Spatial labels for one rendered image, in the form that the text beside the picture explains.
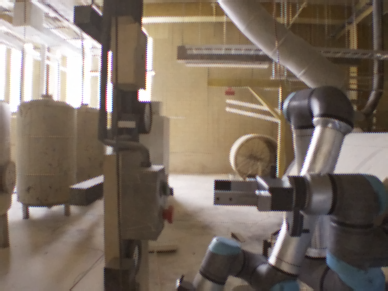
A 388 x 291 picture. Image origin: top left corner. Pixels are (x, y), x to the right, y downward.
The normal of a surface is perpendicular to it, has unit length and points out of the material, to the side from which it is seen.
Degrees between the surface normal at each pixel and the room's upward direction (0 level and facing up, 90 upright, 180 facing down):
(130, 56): 90
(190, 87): 90
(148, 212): 90
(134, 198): 90
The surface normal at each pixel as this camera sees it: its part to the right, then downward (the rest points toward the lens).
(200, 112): -0.08, 0.04
